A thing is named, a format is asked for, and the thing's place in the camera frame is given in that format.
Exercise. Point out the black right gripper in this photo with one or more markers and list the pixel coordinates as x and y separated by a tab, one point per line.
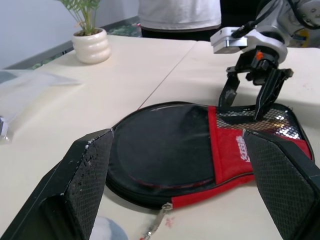
262	65

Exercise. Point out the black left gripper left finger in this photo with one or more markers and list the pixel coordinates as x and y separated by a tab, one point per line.
62	190

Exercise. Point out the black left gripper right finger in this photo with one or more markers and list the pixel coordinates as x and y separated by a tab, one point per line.
287	187

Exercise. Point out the red and black paddle case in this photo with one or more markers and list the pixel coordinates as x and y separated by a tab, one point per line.
230	160

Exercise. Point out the yellow object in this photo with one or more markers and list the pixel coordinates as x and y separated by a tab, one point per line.
304	38

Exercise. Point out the metal zipper pull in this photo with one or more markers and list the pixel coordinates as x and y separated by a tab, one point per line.
158	219

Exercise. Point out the person in white shirt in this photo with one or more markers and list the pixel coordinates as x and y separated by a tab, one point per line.
178	17

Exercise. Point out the clear plastic bag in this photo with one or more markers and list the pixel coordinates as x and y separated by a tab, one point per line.
27	90

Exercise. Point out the white ribbed plant pot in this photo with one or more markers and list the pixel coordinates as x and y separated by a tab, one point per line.
91	46

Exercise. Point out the green potted plant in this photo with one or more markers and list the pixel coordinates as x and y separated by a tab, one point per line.
83	15

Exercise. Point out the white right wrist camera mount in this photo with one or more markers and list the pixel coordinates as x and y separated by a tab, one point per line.
262	40

